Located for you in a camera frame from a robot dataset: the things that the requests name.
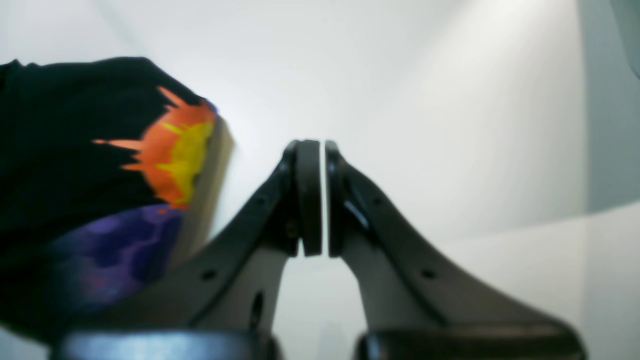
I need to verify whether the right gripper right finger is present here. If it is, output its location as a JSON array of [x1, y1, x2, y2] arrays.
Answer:
[[325, 141, 588, 360]]

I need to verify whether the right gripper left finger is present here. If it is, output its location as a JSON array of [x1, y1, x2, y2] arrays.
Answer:
[[50, 140, 323, 360]]

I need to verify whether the black T-shirt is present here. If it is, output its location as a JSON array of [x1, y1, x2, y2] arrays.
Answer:
[[0, 57, 231, 344]]

